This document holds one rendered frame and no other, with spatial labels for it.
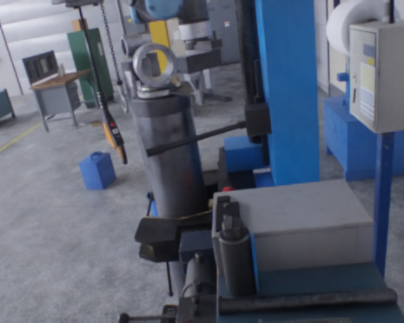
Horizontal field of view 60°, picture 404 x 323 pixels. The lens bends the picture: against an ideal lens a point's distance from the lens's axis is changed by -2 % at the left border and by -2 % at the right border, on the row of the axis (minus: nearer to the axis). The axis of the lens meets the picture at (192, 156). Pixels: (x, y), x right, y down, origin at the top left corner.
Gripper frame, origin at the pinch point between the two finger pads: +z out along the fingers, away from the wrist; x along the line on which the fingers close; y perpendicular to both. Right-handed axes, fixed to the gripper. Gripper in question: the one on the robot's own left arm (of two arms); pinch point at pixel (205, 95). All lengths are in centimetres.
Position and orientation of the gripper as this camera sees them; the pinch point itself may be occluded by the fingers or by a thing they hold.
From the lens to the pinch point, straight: 111.3
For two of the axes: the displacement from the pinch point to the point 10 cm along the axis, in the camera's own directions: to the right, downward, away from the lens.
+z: 1.6, 9.1, 3.7
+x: -8.0, 3.4, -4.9
